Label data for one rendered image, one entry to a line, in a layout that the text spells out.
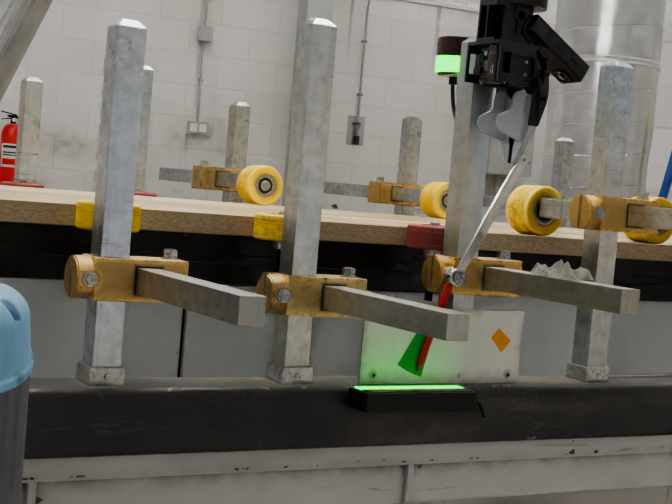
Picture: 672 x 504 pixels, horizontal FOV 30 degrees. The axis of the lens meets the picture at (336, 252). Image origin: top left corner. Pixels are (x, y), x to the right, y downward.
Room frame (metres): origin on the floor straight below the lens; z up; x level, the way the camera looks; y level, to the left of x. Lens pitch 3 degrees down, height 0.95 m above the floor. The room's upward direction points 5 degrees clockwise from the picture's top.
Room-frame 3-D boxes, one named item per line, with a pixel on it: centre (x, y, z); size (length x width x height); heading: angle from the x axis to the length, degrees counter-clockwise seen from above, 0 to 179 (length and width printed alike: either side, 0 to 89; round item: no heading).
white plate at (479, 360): (1.67, -0.16, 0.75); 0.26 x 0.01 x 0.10; 121
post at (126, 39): (1.45, 0.26, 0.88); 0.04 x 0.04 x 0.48; 31
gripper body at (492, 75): (1.64, -0.20, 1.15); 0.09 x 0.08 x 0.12; 121
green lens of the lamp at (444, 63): (1.75, -0.14, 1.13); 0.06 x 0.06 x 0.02
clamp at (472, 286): (1.72, -0.19, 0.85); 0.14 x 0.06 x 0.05; 121
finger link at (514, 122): (1.62, -0.21, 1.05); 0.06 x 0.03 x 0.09; 121
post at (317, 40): (1.58, 0.05, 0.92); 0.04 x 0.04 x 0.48; 31
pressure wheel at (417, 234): (1.83, -0.14, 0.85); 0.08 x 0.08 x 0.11
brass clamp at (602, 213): (1.85, -0.40, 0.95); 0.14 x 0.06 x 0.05; 121
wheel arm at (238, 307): (1.41, 0.19, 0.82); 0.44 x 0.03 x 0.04; 31
